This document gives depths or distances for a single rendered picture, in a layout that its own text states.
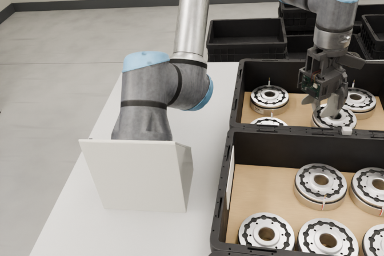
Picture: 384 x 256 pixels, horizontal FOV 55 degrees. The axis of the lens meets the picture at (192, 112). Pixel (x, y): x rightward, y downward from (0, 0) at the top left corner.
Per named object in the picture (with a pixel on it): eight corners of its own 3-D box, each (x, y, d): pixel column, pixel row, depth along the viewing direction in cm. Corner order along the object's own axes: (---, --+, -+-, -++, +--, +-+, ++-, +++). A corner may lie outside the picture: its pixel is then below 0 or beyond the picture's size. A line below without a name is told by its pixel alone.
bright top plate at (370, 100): (372, 90, 99) (372, 88, 99) (378, 113, 91) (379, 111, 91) (332, 88, 101) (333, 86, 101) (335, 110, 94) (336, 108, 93)
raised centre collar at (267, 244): (250, 244, 66) (250, 242, 65) (255, 222, 69) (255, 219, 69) (278, 250, 64) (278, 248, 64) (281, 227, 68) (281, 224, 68)
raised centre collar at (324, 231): (314, 252, 63) (314, 251, 63) (312, 228, 67) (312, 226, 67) (344, 256, 62) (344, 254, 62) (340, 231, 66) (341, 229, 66)
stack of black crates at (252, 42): (210, 115, 211) (205, 44, 183) (214, 86, 234) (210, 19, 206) (282, 115, 205) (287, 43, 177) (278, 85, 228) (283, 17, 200)
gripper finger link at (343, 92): (326, 105, 89) (326, 73, 85) (331, 103, 90) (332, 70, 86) (342, 112, 85) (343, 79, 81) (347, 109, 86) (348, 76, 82)
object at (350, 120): (354, 107, 93) (355, 106, 92) (357, 135, 85) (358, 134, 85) (312, 102, 95) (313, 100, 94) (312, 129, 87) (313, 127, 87)
